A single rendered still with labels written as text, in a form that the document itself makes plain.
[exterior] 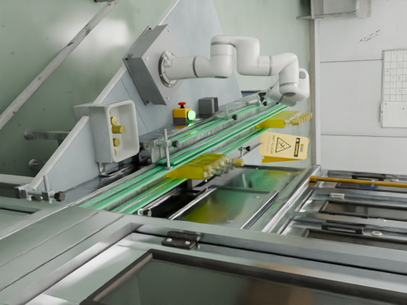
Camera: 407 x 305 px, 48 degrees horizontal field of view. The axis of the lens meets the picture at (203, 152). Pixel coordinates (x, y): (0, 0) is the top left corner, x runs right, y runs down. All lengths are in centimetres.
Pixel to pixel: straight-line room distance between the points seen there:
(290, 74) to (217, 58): 32
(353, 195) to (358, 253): 138
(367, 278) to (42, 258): 50
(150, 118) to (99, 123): 41
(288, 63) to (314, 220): 65
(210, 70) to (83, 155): 60
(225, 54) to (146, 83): 37
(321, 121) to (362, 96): 77
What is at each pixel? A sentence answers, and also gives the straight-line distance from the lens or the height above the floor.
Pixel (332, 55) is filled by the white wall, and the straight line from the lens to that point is 767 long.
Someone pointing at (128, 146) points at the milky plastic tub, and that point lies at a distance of 191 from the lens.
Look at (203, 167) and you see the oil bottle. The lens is 190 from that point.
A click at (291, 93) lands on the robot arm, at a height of 138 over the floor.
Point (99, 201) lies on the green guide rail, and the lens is 160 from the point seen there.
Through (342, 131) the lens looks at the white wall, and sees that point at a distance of 779.
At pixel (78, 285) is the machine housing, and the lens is 73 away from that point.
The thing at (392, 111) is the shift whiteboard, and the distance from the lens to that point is 762.
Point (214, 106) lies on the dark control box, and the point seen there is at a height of 84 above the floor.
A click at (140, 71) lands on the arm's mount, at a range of 195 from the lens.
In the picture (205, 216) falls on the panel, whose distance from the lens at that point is 181.
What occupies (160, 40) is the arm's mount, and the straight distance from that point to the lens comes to 201.
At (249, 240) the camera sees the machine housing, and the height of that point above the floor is 167.
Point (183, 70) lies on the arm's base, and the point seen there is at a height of 97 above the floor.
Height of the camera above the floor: 194
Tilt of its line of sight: 27 degrees down
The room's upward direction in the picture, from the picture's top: 93 degrees clockwise
